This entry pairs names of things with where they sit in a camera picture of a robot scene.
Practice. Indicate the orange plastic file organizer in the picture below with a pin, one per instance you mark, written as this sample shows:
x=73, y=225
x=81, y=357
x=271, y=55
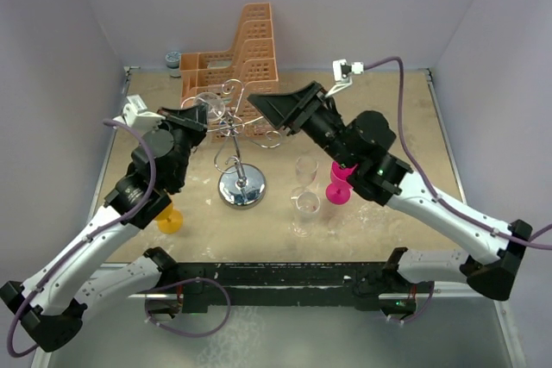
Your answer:
x=248, y=66

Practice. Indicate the black base frame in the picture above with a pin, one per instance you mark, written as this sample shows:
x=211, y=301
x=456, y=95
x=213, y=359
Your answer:
x=365, y=286

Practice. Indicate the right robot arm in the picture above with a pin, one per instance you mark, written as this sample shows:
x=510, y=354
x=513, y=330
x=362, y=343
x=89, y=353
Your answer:
x=490, y=250

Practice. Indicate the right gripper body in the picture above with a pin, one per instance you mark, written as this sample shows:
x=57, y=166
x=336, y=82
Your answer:
x=323, y=126

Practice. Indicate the clear front wine glass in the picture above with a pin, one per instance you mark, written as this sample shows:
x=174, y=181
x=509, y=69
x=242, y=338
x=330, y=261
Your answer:
x=306, y=208

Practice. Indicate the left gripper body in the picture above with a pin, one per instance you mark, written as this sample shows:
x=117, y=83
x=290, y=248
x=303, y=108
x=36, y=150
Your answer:
x=185, y=137

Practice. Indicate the chrome wine glass rack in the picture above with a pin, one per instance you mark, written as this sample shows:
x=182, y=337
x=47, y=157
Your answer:
x=241, y=185

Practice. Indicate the clear champagne flute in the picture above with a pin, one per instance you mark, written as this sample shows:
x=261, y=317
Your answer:
x=306, y=171

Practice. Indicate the clear wine glass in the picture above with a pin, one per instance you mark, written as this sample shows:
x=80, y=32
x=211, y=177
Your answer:
x=306, y=208
x=214, y=105

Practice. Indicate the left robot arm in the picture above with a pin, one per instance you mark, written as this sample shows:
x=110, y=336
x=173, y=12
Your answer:
x=46, y=305

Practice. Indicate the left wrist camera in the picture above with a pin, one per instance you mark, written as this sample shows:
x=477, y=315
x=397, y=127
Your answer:
x=136, y=115

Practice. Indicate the yellow plastic goblet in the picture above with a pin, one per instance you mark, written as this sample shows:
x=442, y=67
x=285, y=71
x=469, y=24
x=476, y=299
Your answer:
x=169, y=220

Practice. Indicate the small grey cap bottle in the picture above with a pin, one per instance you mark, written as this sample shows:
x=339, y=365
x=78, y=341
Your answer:
x=172, y=60

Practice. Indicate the pink plastic goblet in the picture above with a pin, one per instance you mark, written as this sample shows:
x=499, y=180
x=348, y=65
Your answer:
x=339, y=190

